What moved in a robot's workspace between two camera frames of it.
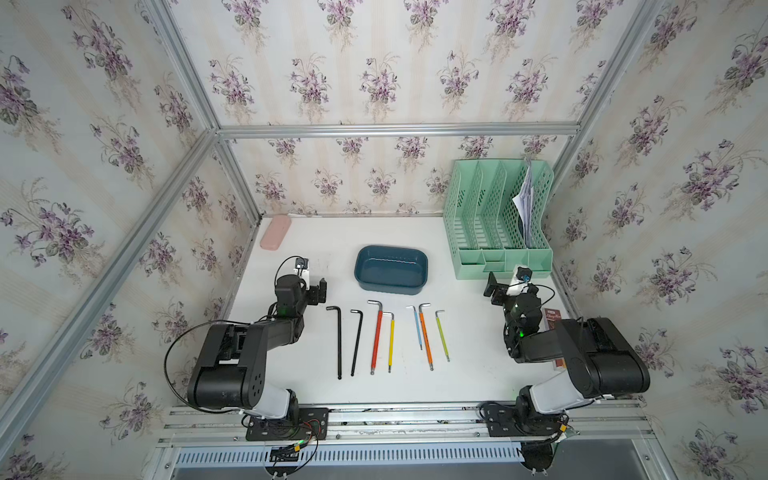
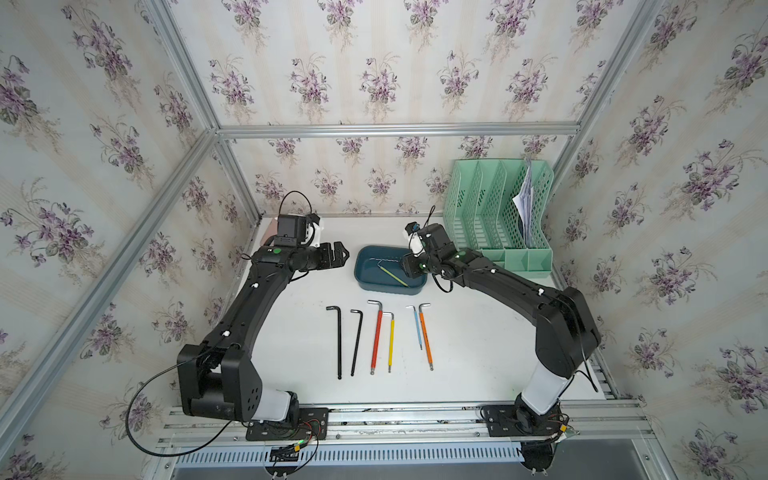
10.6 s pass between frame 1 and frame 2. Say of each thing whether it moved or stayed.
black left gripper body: moved
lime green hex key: moved
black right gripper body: moved
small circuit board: stayed
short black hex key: stayed
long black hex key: stayed
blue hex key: stayed
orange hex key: stayed
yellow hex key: stayed
